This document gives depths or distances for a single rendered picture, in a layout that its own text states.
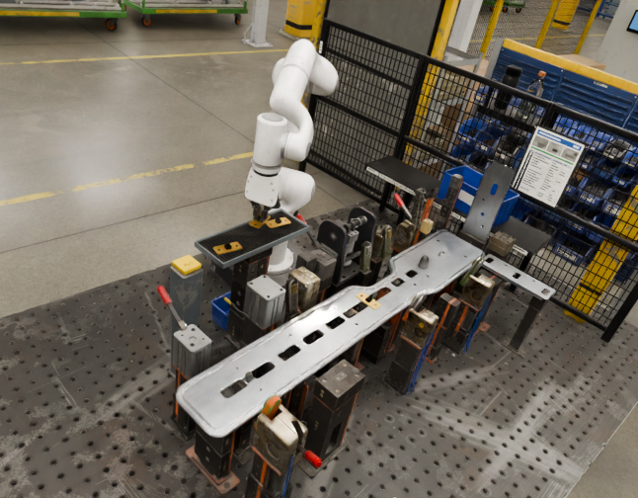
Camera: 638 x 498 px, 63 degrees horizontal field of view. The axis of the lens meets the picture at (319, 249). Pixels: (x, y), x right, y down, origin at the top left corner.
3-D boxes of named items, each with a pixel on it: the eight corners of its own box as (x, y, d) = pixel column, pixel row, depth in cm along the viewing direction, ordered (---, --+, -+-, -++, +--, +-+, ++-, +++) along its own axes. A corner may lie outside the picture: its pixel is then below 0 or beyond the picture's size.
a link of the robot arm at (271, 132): (287, 158, 155) (257, 151, 155) (293, 116, 148) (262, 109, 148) (280, 170, 148) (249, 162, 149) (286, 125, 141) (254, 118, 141)
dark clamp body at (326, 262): (308, 353, 192) (327, 271, 170) (282, 333, 198) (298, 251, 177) (327, 340, 199) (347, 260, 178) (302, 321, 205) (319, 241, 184)
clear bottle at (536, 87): (527, 121, 226) (547, 74, 215) (515, 116, 229) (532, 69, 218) (533, 119, 230) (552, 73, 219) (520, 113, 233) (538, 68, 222)
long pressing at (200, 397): (223, 451, 121) (223, 447, 120) (166, 391, 132) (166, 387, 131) (488, 255, 214) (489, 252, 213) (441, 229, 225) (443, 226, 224)
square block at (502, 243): (478, 311, 230) (509, 244, 210) (462, 301, 234) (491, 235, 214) (486, 303, 235) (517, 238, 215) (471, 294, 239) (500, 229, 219)
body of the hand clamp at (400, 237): (390, 297, 227) (412, 230, 207) (377, 290, 230) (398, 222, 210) (397, 292, 231) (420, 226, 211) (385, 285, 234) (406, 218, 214)
